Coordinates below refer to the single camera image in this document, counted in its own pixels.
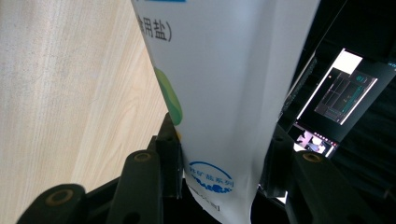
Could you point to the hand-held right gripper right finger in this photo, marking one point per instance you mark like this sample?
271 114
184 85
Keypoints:
277 168

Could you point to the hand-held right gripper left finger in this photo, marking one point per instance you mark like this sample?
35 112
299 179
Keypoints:
169 161

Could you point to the blue and white salt bag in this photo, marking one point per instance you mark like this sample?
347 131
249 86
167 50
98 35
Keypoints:
224 93

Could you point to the small laptop screen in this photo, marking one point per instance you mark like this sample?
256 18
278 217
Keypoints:
314 143

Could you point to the dark computer monitor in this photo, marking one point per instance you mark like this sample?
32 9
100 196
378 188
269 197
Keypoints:
345 93

